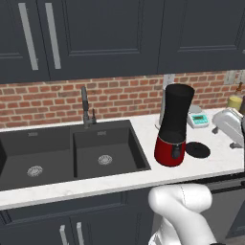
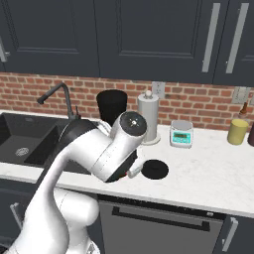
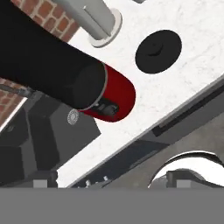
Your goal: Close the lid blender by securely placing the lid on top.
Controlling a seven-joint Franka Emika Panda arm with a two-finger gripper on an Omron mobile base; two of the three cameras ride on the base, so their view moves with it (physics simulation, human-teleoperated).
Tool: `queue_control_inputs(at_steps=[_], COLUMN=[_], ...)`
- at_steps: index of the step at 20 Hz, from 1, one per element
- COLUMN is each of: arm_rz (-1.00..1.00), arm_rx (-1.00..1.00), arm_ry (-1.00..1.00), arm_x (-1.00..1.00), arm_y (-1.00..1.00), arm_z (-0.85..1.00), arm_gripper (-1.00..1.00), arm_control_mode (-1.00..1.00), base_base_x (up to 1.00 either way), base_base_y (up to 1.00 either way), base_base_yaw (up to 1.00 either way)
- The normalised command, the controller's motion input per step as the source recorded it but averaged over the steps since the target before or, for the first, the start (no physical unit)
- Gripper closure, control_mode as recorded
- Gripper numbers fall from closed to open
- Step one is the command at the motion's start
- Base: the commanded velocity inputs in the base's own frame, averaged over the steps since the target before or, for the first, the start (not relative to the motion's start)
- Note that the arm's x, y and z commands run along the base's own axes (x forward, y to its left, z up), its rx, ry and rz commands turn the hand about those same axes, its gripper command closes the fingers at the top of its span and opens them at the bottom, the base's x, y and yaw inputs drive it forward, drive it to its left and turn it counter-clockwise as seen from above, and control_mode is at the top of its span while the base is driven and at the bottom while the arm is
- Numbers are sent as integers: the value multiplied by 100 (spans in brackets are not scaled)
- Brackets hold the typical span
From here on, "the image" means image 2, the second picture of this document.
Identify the black blender jar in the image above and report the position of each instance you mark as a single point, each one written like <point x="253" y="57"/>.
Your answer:
<point x="111" y="104"/>

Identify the white paper towel roll holder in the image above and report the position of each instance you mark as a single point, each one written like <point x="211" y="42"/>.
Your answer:
<point x="149" y="112"/>

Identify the black round blender lid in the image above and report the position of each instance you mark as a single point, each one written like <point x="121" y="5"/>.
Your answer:
<point x="155" y="169"/>

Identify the white and teal kitchen scale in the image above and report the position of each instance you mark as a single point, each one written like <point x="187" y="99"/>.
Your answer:
<point x="181" y="134"/>

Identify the grey double wall socket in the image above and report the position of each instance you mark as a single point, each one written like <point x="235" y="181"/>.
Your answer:
<point x="240" y="95"/>

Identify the yellow cup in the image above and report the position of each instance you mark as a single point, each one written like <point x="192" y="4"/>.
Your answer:
<point x="237" y="132"/>

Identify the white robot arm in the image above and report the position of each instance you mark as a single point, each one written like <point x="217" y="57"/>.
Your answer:
<point x="82" y="155"/>

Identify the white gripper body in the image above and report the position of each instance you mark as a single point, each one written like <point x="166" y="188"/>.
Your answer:
<point x="135" y="171"/>

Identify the black sink tap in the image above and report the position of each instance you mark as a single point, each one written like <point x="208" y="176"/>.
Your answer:
<point x="63" y="91"/>

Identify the dark red jar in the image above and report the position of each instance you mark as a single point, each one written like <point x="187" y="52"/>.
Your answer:
<point x="251" y="135"/>

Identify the brown glass bottle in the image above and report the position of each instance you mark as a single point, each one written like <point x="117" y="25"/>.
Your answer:
<point x="244" y="110"/>

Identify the grey dishwasher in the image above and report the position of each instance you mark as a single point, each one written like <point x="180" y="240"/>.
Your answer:
<point x="158" y="238"/>

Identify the dark base cupboard door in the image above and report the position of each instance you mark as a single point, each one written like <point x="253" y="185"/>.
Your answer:
<point x="244" y="238"/>
<point x="6" y="215"/>

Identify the black sink basin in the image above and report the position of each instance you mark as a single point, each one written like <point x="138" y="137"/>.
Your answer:
<point x="23" y="142"/>

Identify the dark wall cupboard door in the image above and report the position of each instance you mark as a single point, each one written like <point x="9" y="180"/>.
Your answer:
<point x="49" y="33"/>
<point x="239" y="79"/>
<point x="155" y="36"/>

